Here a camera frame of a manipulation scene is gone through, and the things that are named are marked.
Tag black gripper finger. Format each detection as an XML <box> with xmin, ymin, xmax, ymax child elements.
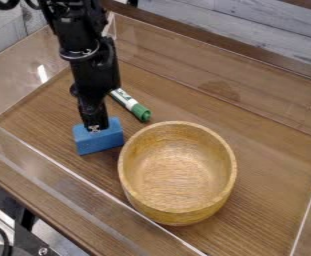
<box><xmin>77</xmin><ymin>102</ymin><xmax>109</xmax><ymax>133</ymax></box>

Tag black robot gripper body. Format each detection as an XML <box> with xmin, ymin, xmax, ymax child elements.
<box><xmin>59</xmin><ymin>36</ymin><xmax>120</xmax><ymax>109</ymax></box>

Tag blue foam block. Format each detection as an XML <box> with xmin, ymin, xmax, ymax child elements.
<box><xmin>72</xmin><ymin>117</ymin><xmax>124</xmax><ymax>155</ymax></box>

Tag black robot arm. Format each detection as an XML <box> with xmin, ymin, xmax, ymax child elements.
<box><xmin>0</xmin><ymin>0</ymin><xmax>120</xmax><ymax>132</ymax></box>

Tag brown wooden bowl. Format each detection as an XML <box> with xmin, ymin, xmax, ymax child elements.
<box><xmin>117</xmin><ymin>121</ymin><xmax>238</xmax><ymax>226</ymax></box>

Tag green white marker pen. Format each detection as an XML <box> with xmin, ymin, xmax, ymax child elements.
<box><xmin>109</xmin><ymin>88</ymin><xmax>151</xmax><ymax>122</ymax></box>

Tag clear acrylic tray wall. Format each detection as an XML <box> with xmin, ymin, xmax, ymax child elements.
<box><xmin>0</xmin><ymin>17</ymin><xmax>311</xmax><ymax>256</ymax></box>

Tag black metal table frame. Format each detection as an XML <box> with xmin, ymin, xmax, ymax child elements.
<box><xmin>0</xmin><ymin>188</ymin><xmax>60</xmax><ymax>256</ymax></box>

